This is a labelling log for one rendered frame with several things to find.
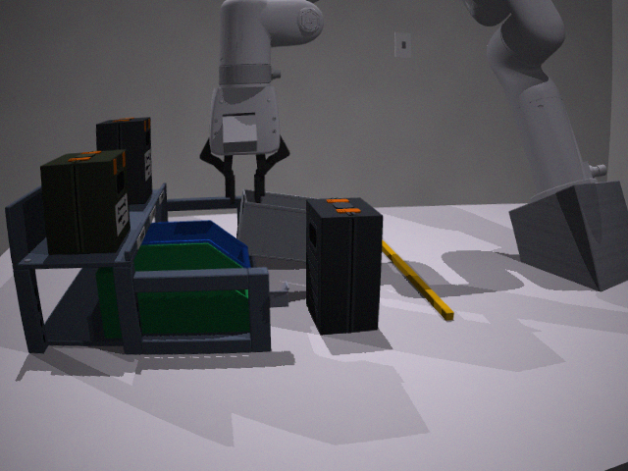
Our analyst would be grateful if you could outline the green open bin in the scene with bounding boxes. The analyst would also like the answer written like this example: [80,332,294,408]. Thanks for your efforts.
[95,242,250,339]

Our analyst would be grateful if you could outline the yellow bar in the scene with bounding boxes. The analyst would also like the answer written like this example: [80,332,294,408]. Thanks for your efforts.
[382,241,454,321]

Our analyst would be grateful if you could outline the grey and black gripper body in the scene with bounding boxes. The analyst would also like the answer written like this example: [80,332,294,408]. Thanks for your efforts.
[209,83,280,156]

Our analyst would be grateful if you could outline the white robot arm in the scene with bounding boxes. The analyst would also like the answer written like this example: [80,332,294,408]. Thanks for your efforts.
[219,0,607,202]

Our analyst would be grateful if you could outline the blue open bin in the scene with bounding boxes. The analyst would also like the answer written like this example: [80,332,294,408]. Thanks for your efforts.
[141,220,251,269]

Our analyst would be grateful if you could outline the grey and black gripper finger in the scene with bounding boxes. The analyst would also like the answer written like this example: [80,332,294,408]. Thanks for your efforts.
[254,135,289,203]
[199,138,236,204]

